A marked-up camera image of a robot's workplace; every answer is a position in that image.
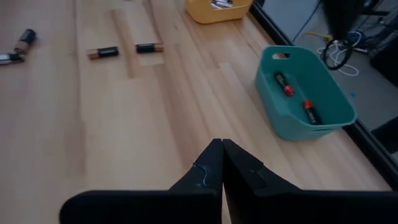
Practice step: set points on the yellow plastic bin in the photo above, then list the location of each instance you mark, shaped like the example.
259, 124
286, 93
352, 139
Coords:
205, 14

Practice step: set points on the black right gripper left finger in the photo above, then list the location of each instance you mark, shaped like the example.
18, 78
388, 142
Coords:
205, 174

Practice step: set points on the red black battery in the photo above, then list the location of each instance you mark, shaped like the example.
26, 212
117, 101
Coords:
312, 112
284, 84

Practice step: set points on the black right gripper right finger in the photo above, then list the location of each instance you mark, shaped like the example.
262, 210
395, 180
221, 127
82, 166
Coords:
242, 174

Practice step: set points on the blue floor sticker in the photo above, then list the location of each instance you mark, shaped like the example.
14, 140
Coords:
353, 94

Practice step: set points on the teal plastic bin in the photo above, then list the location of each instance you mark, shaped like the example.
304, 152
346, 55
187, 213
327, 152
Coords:
280, 121

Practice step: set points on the copper black battery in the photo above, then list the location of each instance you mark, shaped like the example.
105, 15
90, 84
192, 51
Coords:
149, 48
102, 52
26, 40

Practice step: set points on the silver black battery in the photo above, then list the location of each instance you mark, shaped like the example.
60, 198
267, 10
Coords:
228, 2
217, 5
9, 58

